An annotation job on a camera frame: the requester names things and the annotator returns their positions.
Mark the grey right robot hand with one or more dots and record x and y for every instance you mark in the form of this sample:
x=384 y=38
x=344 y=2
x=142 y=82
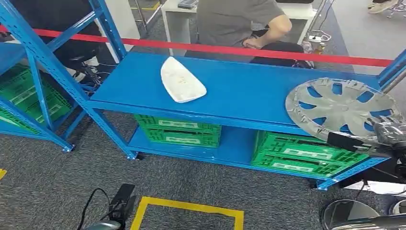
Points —
x=391 y=131

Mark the silver plastic wheel hubcap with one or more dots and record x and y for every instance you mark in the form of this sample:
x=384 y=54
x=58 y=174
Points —
x=344 y=109

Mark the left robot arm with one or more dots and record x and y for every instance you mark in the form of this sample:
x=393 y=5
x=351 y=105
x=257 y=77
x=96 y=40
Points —
x=103 y=226

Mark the orange drink bottle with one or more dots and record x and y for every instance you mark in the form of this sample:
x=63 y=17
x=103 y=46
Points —
x=319 y=48

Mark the white power strip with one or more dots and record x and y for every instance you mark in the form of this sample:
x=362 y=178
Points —
x=318 y=37

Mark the person's shoe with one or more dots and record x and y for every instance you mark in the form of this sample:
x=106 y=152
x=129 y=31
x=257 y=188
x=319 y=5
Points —
x=382 y=6

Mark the blue metal shelf rack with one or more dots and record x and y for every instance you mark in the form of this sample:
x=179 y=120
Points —
x=247 y=92
x=12 y=57

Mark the person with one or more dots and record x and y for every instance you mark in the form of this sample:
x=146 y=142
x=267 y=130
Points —
x=47 y=12
x=231 y=19

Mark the red barrier belt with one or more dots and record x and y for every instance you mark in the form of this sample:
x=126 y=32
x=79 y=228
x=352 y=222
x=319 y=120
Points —
x=203 y=48

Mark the yellow tape square, torn corner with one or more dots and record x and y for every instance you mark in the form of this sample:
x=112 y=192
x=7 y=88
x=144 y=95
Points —
x=190 y=206

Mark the white plastic shell part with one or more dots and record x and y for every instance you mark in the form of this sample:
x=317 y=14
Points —
x=182 y=82

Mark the dark keyboard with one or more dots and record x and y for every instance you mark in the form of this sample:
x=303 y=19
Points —
x=187 y=3

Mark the white panel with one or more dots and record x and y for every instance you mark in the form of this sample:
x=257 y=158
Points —
x=127 y=22

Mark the yellow floor tape square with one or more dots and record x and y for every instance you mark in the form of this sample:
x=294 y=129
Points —
x=2 y=174

